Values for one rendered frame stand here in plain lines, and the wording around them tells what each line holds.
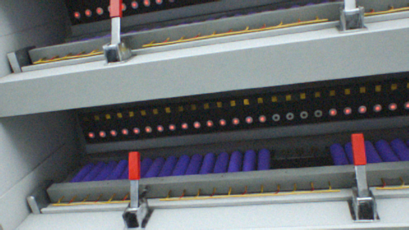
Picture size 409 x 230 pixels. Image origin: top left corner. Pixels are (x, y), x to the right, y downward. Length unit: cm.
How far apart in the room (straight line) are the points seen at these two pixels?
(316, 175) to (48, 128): 42
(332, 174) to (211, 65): 20
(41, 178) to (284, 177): 36
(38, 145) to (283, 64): 39
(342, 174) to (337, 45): 16
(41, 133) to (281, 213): 38
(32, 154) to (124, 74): 22
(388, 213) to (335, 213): 5
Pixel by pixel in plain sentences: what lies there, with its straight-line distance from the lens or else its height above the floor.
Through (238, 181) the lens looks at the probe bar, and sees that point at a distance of 48.
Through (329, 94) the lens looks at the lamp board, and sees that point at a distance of 55.
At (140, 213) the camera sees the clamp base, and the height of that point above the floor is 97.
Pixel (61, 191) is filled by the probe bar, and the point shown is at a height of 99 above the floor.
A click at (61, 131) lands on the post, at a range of 67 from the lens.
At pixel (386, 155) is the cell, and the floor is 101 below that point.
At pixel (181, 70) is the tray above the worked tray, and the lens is 42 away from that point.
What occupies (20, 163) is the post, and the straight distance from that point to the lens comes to 58.
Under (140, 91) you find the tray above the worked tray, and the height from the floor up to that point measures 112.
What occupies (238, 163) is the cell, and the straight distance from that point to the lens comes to 52.
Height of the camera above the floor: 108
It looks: 5 degrees down
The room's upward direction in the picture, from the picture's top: 6 degrees counter-clockwise
